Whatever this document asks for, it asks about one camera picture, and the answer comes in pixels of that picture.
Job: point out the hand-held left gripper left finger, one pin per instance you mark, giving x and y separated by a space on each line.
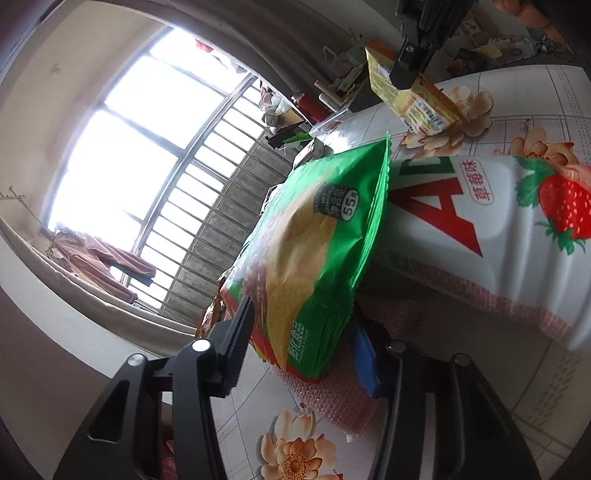
231 353

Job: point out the green potato chip bag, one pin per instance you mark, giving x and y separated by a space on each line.
323 221

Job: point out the red thermos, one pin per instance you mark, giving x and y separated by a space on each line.
310 108

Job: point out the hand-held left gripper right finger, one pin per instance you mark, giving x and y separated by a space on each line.
367 364

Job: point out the yellow cardboard box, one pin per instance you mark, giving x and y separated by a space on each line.
415 104

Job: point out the window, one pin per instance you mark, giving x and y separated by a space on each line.
115 161

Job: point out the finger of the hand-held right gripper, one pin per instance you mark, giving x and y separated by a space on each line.
408 67
445 21

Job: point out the metal window railing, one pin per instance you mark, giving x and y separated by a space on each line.
217 221

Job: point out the pile of clothes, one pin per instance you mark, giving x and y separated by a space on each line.
273 104

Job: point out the person's right hand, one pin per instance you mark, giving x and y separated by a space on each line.
538 18

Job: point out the grey curtain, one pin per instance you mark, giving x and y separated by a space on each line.
277 37

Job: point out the pink hanging clothes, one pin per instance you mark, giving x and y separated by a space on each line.
92 258

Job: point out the white plastic bag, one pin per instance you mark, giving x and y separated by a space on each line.
333 54

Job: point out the green folded bag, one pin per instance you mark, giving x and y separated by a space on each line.
295 138

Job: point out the pink foam mesh sleeve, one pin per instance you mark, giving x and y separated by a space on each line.
332 401

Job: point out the white plastic basket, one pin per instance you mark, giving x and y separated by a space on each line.
355 55

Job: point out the grey cabinet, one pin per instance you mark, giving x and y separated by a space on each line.
369 99

